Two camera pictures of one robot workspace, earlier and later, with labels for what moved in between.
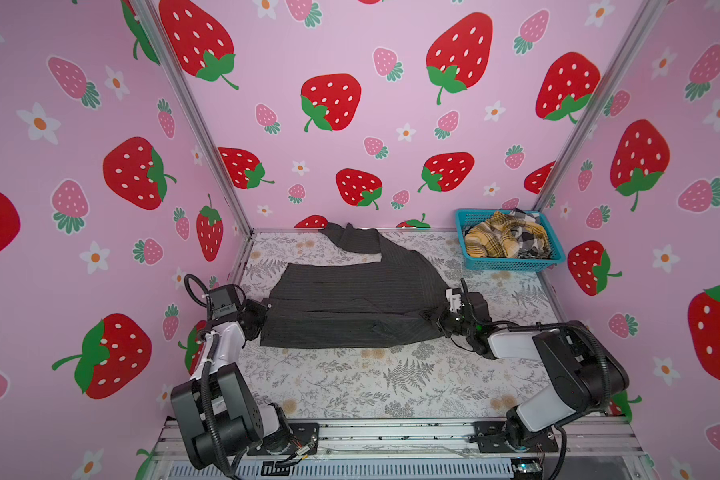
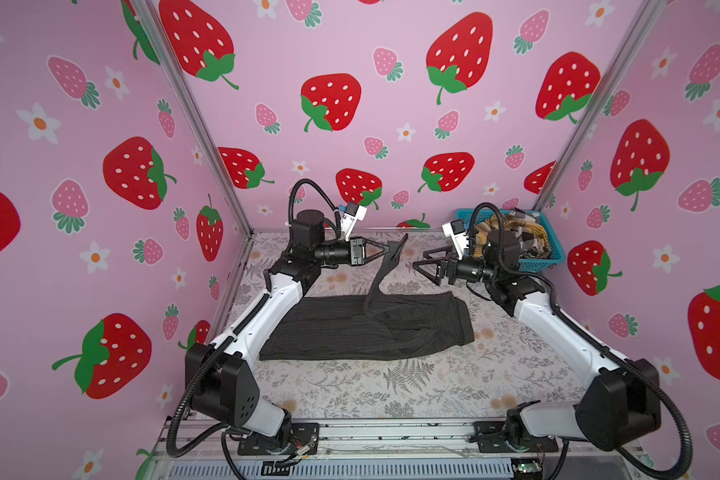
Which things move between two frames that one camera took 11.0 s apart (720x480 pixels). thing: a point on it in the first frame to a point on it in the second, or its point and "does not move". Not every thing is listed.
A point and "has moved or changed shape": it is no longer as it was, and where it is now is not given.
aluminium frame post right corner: [637, 38] does not move
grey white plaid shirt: [531, 241] does not move
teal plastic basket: [468, 216] does not move
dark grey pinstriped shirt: [353, 301] has moved or changed shape
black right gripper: [442, 330] to [435, 280]
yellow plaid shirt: [495, 238] does not move
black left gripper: [259, 314] to [356, 255]
